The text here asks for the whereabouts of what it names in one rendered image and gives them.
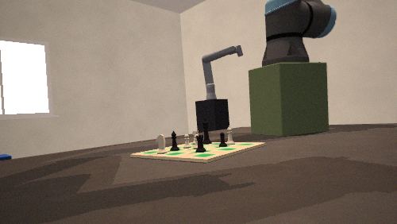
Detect green and cream chessboard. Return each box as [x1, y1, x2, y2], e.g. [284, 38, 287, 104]
[130, 142, 266, 163]

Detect white bishop chess piece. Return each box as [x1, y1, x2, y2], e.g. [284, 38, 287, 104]
[226, 127, 235, 145]

